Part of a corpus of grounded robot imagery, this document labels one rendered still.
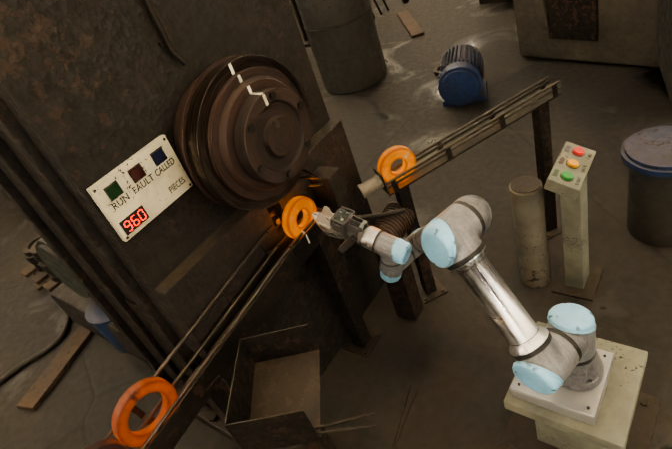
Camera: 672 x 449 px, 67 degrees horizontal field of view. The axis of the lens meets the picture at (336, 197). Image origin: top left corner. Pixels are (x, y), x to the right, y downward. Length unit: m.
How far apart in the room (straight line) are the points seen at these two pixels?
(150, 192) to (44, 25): 0.48
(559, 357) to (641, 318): 0.85
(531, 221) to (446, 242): 0.83
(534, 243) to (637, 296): 0.45
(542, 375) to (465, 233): 0.40
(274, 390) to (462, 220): 0.70
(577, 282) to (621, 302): 0.17
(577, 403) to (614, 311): 0.72
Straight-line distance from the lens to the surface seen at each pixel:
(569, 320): 1.52
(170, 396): 1.61
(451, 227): 1.33
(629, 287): 2.38
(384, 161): 1.91
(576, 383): 1.65
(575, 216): 2.08
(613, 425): 1.68
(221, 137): 1.44
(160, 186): 1.53
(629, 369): 1.77
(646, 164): 2.28
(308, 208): 1.81
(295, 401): 1.48
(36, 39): 1.40
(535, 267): 2.27
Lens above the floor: 1.76
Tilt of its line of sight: 34 degrees down
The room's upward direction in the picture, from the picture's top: 21 degrees counter-clockwise
